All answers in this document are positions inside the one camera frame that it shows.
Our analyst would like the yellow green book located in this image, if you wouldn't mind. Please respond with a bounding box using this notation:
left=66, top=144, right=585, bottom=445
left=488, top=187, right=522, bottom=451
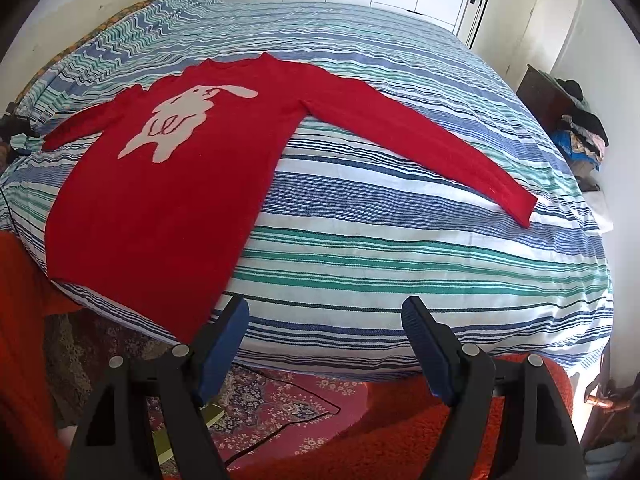
left=152, top=400, right=226, bottom=464

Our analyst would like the red sweater with white rabbit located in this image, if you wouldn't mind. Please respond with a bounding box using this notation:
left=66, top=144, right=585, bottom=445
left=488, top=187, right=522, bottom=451
left=42, top=52, right=539, bottom=344

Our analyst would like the red patterned rug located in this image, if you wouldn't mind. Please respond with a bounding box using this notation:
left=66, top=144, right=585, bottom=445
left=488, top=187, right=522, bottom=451
left=44, top=310, right=368, bottom=467

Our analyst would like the orange fleece cloth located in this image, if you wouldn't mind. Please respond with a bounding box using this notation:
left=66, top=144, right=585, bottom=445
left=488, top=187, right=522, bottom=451
left=0, top=230, right=583, bottom=480

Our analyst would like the black cable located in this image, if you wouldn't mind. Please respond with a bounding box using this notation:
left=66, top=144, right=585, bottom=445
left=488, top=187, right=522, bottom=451
left=220, top=365, right=346, bottom=468

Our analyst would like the white pillow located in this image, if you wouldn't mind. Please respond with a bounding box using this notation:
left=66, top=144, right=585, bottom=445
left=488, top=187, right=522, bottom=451
left=584, top=191, right=614, bottom=234

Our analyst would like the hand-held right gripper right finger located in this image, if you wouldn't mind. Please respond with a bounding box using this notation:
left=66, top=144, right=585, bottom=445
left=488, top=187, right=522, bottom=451
left=402, top=296, right=587, bottom=480

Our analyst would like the dark wooden furniture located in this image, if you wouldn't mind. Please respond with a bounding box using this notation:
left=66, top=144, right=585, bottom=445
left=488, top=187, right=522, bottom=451
left=515, top=63, right=576, bottom=128

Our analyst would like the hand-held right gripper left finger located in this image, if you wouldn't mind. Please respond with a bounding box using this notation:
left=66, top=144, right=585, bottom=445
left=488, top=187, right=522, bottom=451
left=65, top=298, right=250, bottom=480

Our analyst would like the striped blue green bedspread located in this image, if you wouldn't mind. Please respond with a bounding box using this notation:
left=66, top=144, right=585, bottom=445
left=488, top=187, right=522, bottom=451
left=0, top=0, right=616, bottom=376

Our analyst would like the pile of clothes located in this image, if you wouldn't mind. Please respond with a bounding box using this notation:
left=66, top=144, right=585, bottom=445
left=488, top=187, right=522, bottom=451
left=550, top=77, right=609, bottom=192

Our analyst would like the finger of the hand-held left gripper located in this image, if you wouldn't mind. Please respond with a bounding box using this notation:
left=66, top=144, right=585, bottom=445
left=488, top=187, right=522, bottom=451
left=0, top=112, right=41, bottom=140

